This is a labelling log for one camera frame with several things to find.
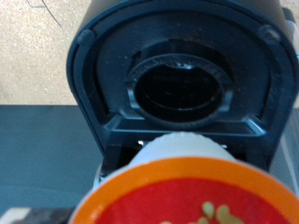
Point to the black Keurig coffee machine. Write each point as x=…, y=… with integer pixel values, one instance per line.
x=115, y=62

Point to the white coffee pod red lid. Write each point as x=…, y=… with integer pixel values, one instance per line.
x=187, y=193

